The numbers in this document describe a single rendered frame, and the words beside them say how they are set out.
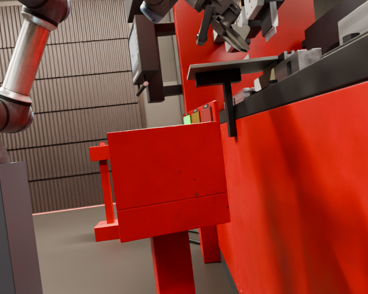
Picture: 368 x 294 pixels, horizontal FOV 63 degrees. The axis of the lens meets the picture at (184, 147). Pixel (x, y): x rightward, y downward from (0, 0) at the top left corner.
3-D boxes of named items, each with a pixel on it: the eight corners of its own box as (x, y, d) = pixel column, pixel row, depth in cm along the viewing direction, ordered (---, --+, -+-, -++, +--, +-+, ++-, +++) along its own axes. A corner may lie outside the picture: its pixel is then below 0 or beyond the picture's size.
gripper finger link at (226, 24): (240, 32, 90) (219, 13, 91) (237, 36, 90) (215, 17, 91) (238, 39, 95) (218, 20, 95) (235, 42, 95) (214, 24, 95)
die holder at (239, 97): (225, 118, 178) (223, 102, 177) (235, 116, 178) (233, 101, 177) (245, 110, 128) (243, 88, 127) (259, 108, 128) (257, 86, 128)
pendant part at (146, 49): (132, 85, 233) (127, 39, 232) (148, 84, 236) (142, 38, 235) (141, 71, 190) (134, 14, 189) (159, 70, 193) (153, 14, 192)
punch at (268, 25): (263, 43, 102) (260, 15, 102) (268, 42, 102) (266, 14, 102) (273, 32, 92) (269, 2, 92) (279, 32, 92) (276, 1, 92)
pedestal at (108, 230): (101, 234, 272) (89, 143, 269) (128, 230, 272) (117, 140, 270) (95, 241, 252) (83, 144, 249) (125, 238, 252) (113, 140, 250)
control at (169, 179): (118, 211, 60) (107, 122, 59) (194, 198, 63) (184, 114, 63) (120, 243, 40) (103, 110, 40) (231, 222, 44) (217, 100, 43)
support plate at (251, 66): (187, 80, 105) (186, 77, 105) (260, 72, 106) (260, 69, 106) (190, 68, 87) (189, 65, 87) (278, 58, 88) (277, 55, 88)
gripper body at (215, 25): (243, 10, 91) (215, -18, 91) (224, 31, 91) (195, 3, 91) (238, 20, 99) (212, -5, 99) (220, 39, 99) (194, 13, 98)
